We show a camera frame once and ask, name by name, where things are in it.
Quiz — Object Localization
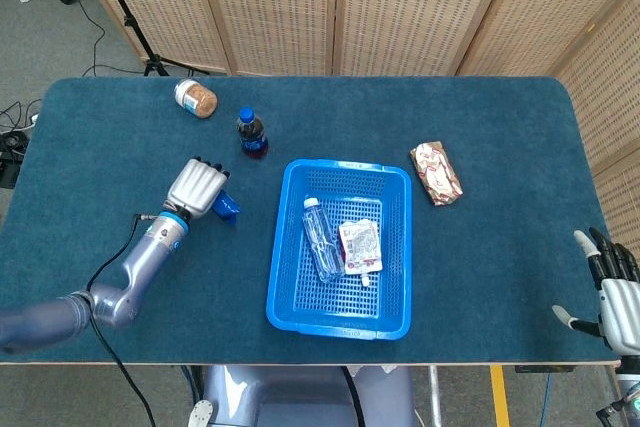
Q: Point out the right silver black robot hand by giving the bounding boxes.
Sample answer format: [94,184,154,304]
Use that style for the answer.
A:
[551,224,640,356]

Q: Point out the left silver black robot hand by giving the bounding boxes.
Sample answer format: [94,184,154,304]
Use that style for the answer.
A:
[165,155,232,221]

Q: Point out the blue snack packet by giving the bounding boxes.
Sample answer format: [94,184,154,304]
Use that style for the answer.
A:
[209,189,242,226]

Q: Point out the clear plastic water bottle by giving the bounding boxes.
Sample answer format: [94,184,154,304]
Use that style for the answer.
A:
[301,196,347,284]

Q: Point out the pink white drink pouch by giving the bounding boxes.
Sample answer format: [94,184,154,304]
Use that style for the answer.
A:
[338,218,384,287]

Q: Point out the Pepsi cola bottle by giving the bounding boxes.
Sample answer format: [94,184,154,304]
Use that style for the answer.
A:
[235,106,270,160]

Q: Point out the teal table mat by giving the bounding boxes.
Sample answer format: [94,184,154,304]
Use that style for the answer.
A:
[0,75,624,366]

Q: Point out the white-lidded jar brown contents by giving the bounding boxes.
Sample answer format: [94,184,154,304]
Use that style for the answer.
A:
[173,78,219,120]

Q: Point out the black tripod stand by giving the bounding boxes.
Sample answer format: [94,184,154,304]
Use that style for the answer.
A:
[57,0,211,77]

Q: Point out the metal table leg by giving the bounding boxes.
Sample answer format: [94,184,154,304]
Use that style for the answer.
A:
[427,365,444,427]

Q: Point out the blue plastic mesh basket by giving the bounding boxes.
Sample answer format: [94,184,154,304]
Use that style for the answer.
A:
[265,158,414,342]

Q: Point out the red white snack package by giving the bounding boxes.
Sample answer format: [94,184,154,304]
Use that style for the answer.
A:
[409,140,464,207]

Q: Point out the silver robot torso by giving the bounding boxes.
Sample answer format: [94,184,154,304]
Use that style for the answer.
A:
[187,364,419,427]

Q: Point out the woven wicker folding screen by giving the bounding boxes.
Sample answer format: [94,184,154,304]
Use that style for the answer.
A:
[69,0,640,253]

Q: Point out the thin black tripod cable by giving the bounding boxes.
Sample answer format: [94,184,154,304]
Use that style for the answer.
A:
[69,0,151,78]

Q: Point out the tangled black floor cables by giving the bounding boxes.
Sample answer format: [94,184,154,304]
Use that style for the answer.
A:
[0,99,44,189]

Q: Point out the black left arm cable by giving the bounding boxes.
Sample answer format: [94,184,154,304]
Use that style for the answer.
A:
[85,213,157,427]

